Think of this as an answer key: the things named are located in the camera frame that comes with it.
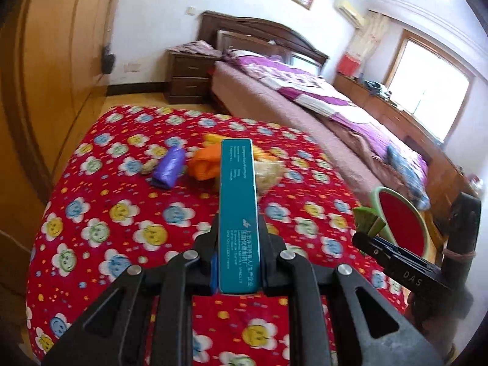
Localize blue plaid cloth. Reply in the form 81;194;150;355
386;145;431;210

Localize bed with pink cover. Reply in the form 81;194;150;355
208;61;431;214

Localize pile of clothes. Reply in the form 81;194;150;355
166;40;222;57

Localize white air conditioner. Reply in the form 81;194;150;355
333;0;367;28

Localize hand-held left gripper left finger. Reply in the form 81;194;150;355
42;213;221;366

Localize dark wooden nightstand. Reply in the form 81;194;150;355
165;49;220;104

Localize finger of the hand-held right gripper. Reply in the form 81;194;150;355
352;232;454;289

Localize purple patterned quilt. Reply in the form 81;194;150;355
223;49;429;184

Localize green paper piece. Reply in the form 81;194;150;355
353;206;389;235

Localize teal cardboard box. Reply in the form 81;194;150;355
218;139;264;295

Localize red bin liner bag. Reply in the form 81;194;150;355
378;192;425;258

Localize red flower print blanket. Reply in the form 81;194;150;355
25;105;407;366

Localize wooden framed window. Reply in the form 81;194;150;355
383;30;477;143

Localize orange bag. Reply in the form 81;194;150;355
188;145;222;181

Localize dark wooden headboard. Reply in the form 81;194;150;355
198;11;329;77

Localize patterned curtain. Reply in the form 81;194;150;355
337;11;386;81

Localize dark clothes heap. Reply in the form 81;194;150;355
360;80;393;102

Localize black hanging bag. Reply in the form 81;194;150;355
101;45;116;74

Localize long low wooden cabinet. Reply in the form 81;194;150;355
333;72;477;214

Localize purple bottle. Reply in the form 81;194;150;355
151;145;187;190

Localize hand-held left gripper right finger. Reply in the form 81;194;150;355
261;213;445;366

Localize light wooden wardrobe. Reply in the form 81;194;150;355
0;0;130;237

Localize yellow sponge cloth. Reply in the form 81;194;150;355
202;133;276;161

